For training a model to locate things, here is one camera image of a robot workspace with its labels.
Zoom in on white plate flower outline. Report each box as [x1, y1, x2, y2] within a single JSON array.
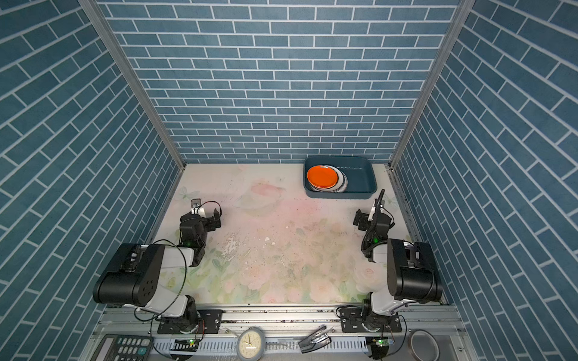
[[307, 165, 348, 193]]

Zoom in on orange plate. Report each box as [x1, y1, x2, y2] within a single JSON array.
[[306, 165, 340, 190]]

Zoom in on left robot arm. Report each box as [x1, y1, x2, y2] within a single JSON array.
[[93, 200, 223, 335]]

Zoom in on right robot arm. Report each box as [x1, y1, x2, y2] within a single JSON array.
[[353, 208, 443, 332]]

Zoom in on teal plastic bin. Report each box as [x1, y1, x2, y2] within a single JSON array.
[[303, 156, 377, 199]]

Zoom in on black stapler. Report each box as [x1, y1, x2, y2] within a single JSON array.
[[298, 325, 332, 353]]

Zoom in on white analog clock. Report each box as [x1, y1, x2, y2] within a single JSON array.
[[236, 328, 266, 361]]

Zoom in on black calculator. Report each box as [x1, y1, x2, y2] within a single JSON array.
[[90, 334, 153, 361]]

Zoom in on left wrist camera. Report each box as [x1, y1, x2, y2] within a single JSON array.
[[191, 199, 206, 217]]

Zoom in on aluminium rail base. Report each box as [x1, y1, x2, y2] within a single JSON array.
[[81, 304, 475, 360]]

